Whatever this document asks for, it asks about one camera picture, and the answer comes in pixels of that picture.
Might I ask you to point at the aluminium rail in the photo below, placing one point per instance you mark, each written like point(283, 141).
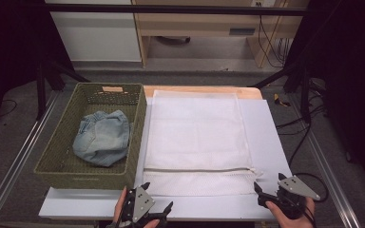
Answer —
point(15, 164)
point(329, 177)

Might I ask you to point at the white board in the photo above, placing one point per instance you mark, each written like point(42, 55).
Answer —
point(266, 126)

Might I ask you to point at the black curtain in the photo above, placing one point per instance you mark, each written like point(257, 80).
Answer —
point(355, 63)
point(6, 47)

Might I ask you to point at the person's left hand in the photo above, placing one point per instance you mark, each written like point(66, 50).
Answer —
point(119, 209)

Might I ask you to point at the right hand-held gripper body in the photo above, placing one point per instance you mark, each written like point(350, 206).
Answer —
point(294, 186)

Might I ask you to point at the white mesh laundry bag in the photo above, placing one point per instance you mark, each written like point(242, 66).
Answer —
point(196, 133)

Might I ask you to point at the light blue denim jeans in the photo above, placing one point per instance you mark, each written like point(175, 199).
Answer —
point(104, 139)

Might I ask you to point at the person's right hand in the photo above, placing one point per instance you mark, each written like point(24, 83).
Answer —
point(297, 223)

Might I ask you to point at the black object under desk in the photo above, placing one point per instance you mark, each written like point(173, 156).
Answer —
point(174, 40)

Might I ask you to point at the yellow and black tool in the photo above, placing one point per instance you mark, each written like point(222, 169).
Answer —
point(278, 99)

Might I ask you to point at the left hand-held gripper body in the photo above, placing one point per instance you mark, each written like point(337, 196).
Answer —
point(141, 202)

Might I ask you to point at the black metal stand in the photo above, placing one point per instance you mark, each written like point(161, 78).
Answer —
point(40, 91)
point(304, 95)

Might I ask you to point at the white cabinet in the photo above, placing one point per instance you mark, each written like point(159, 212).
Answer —
point(98, 34)

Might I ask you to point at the wooden desk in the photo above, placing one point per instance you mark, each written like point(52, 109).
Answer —
point(199, 23)

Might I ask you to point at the green woven basket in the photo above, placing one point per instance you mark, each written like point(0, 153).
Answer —
point(53, 164)

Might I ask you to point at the black horizontal bar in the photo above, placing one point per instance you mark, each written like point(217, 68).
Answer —
point(171, 9)

